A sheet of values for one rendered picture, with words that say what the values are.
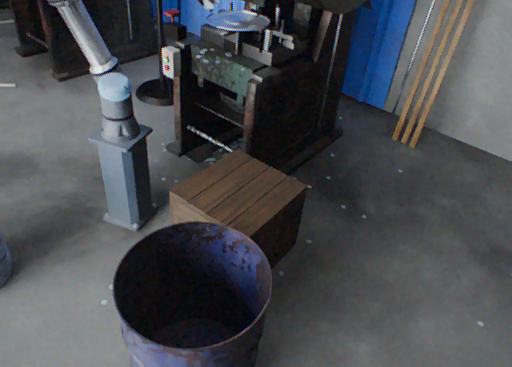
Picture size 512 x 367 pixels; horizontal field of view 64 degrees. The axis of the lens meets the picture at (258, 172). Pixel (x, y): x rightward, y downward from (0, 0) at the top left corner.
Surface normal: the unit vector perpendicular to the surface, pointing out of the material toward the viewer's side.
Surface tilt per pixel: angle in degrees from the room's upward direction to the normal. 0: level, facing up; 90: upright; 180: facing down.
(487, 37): 90
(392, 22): 90
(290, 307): 0
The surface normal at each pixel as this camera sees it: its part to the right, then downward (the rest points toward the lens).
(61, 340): 0.09, -0.79
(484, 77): -0.62, 0.43
